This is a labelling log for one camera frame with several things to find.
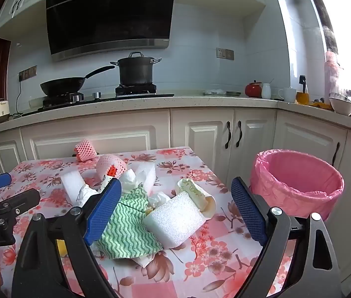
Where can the white jar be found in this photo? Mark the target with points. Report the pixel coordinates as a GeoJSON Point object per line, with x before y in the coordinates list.
{"type": "Point", "coordinates": [266, 90]}

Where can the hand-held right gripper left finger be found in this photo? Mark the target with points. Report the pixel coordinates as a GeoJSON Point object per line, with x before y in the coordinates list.
{"type": "Point", "coordinates": [104, 208]}

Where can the white packet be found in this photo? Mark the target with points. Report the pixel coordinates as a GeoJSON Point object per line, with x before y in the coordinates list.
{"type": "Point", "coordinates": [214, 92]}

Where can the yellow cloth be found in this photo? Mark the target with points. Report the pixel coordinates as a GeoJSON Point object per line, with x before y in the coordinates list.
{"type": "Point", "coordinates": [323, 105]}

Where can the white mug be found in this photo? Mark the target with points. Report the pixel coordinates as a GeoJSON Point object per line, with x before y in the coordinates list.
{"type": "Point", "coordinates": [288, 94]}

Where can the glass oil bottle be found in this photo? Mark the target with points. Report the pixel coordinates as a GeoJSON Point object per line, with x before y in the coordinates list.
{"type": "Point", "coordinates": [302, 94]}

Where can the black wok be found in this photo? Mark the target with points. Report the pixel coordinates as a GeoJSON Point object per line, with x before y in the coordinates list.
{"type": "Point", "coordinates": [63, 85]}

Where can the dark stock pot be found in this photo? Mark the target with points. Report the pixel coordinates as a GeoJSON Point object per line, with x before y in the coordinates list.
{"type": "Point", "coordinates": [135, 70]}

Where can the green striped cloth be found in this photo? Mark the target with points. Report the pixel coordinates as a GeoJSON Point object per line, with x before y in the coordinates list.
{"type": "Point", "coordinates": [129, 223]}

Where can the black gas stove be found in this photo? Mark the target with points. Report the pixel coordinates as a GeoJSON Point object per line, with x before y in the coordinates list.
{"type": "Point", "coordinates": [101, 97]}

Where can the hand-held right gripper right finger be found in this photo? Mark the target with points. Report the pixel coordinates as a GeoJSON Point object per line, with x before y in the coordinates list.
{"type": "Point", "coordinates": [248, 211]}

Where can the dark wall outlet strip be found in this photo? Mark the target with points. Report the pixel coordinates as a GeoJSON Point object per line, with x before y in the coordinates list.
{"type": "Point", "coordinates": [28, 73]}

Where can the small red plastic piece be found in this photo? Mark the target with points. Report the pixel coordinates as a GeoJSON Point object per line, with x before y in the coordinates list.
{"type": "Point", "coordinates": [112, 171]}

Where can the pink foam fruit net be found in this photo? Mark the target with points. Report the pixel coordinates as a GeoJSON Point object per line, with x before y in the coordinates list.
{"type": "Point", "coordinates": [108, 161]}
{"type": "Point", "coordinates": [85, 152]}

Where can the small grey dish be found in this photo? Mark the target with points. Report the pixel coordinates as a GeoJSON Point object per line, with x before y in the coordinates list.
{"type": "Point", "coordinates": [233, 93]}

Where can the red teapot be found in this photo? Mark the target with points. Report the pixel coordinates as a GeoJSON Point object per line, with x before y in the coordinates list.
{"type": "Point", "coordinates": [253, 89]}

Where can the white tissue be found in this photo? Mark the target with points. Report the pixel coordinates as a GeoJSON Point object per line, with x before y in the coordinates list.
{"type": "Point", "coordinates": [160, 199]}
{"type": "Point", "coordinates": [84, 194]}
{"type": "Point", "coordinates": [129, 177]}

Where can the black range hood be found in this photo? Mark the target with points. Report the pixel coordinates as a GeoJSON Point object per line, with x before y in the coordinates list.
{"type": "Point", "coordinates": [110, 15]}

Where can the pink floral tablecloth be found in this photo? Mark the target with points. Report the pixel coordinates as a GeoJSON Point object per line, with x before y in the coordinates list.
{"type": "Point", "coordinates": [194, 270]}

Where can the white bowl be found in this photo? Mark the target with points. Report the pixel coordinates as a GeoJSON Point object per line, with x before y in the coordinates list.
{"type": "Point", "coordinates": [343, 105]}

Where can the white paper scrap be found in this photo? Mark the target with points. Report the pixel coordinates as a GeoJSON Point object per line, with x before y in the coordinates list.
{"type": "Point", "coordinates": [141, 259]}

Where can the kitchen window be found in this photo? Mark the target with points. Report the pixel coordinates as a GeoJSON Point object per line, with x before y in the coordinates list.
{"type": "Point", "coordinates": [343, 21]}

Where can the pink thermos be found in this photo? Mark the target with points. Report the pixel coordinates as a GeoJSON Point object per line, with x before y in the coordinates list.
{"type": "Point", "coordinates": [332, 74]}

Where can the double wall outlet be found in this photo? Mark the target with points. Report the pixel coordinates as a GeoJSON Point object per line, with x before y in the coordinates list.
{"type": "Point", "coordinates": [225, 53]}

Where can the large white foam block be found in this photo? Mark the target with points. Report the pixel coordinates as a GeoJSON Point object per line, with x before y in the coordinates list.
{"type": "Point", "coordinates": [174, 220]}

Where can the trash bin with pink bag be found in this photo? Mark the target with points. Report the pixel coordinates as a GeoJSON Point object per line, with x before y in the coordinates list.
{"type": "Point", "coordinates": [290, 173]}

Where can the printed paper cup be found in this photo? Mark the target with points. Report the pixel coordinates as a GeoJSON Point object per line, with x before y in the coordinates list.
{"type": "Point", "coordinates": [194, 192]}

